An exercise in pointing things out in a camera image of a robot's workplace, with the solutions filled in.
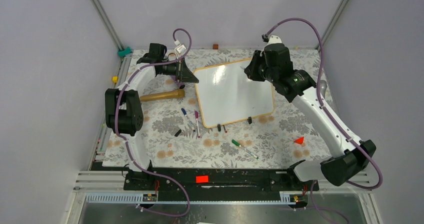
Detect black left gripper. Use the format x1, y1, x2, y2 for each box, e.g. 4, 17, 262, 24
159, 57, 199, 84

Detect yellow framed whiteboard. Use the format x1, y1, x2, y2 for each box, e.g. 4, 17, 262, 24
193, 58, 275, 128

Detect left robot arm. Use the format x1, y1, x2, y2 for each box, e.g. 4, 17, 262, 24
105, 41, 199, 190

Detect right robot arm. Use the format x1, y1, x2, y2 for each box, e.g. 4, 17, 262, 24
244, 43, 377, 190

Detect purple glitter microphone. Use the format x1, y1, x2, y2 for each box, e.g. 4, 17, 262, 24
173, 79, 186, 90

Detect blue capped white marker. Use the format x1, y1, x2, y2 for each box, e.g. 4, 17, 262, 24
181, 108, 196, 132

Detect magenta capped white marker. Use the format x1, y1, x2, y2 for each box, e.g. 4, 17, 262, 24
194, 111, 201, 139

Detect silver microphone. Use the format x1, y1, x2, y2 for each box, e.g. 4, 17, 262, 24
319, 79, 328, 99

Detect teal corner clip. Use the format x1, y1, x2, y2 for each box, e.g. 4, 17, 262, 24
117, 46, 133, 58

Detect yellow small cube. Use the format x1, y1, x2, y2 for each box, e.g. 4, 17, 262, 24
112, 76, 118, 84

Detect green capped white marker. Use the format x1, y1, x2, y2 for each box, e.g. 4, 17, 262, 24
231, 139, 259, 160

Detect red triangular block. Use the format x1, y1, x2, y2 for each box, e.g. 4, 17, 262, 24
293, 136, 305, 146

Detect red tape label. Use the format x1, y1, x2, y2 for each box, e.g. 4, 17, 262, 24
195, 175, 209, 184

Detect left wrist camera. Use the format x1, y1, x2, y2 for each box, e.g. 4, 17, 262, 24
174, 40, 187, 56

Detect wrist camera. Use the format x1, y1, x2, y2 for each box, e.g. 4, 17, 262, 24
261, 34, 282, 45
174, 40, 187, 56

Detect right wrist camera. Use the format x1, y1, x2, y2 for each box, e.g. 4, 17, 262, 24
261, 34, 282, 45

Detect whiteboard wire stand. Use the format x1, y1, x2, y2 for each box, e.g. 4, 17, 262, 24
216, 116, 253, 132

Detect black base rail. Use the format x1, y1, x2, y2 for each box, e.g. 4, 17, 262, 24
123, 167, 320, 202

